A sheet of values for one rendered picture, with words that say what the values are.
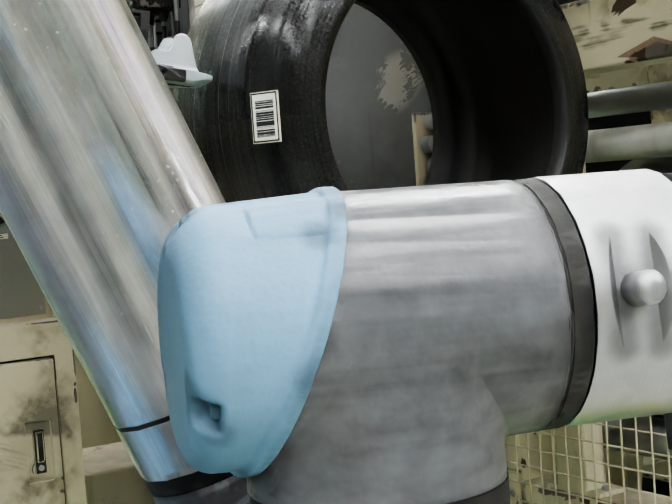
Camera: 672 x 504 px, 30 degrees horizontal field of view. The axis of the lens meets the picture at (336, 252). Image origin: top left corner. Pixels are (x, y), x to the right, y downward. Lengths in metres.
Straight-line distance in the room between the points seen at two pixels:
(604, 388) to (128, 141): 0.18
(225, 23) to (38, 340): 0.71
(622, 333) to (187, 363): 0.12
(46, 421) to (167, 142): 1.66
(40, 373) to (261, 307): 1.77
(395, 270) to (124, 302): 0.14
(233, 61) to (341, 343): 1.22
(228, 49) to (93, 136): 1.12
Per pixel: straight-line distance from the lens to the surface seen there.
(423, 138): 2.18
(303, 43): 1.50
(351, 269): 0.32
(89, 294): 0.44
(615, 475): 2.63
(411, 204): 0.34
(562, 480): 2.28
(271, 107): 1.47
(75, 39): 0.44
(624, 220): 0.36
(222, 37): 1.58
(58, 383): 2.09
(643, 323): 0.36
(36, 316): 2.13
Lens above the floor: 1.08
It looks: 3 degrees down
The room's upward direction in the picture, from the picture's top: 4 degrees counter-clockwise
